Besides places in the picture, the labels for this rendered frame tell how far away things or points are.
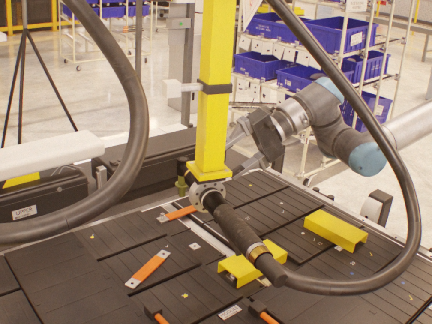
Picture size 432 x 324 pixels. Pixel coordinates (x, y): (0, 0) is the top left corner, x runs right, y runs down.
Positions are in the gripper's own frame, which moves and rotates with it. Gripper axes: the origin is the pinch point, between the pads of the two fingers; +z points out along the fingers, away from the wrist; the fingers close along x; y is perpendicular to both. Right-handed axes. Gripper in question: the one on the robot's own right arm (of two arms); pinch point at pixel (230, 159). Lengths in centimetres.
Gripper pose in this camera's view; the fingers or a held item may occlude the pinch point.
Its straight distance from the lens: 109.8
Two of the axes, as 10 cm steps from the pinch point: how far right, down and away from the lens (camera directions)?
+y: 4.0, 4.0, -8.2
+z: -8.2, 5.6, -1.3
